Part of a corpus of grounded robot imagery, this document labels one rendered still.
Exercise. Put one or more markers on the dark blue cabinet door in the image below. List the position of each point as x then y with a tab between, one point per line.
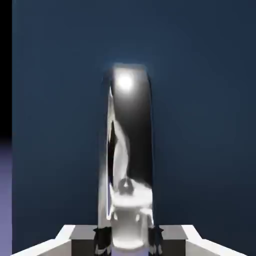
200	112

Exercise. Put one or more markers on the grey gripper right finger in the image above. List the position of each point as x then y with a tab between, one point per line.
174	238

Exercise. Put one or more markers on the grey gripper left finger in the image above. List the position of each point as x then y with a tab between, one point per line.
80	238

